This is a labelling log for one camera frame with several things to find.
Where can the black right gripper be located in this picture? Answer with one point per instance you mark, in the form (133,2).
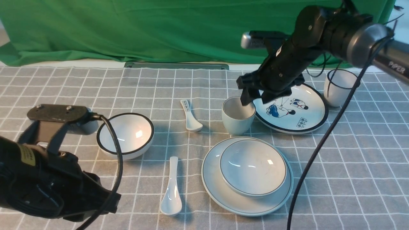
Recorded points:
(278,73)

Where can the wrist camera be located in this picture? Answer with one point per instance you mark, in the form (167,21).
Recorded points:
(51,122)
(262,39)

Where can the black-rimmed white bowl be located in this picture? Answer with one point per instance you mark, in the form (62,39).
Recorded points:
(134,132)

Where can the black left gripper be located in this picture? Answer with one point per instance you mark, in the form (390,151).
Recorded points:
(50,186)

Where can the illustrated black-rimmed plate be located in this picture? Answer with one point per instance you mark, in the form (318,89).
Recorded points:
(302,112)

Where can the green backdrop cloth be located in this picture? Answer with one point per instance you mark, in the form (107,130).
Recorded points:
(142,30)

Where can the patterned white ceramic spoon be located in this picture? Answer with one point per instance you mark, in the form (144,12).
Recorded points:
(192,125)

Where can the shallow white bowl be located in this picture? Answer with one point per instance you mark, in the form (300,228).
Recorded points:
(253,168)

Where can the large white plate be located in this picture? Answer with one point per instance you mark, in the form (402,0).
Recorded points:
(232,201)

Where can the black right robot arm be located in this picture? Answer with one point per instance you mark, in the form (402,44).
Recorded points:
(342,32)

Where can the black-rimmed white cup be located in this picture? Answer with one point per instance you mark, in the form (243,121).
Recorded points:
(337,86)

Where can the plain white ceramic spoon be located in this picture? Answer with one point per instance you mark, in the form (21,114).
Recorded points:
(171,203)

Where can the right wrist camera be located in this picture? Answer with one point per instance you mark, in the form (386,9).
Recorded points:
(262,39)

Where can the pale green ceramic cup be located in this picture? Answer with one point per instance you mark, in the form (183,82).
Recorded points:
(237,119)

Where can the grey checked tablecloth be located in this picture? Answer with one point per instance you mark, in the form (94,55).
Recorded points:
(358,181)

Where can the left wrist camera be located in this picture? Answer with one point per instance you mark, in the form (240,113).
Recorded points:
(51,122)

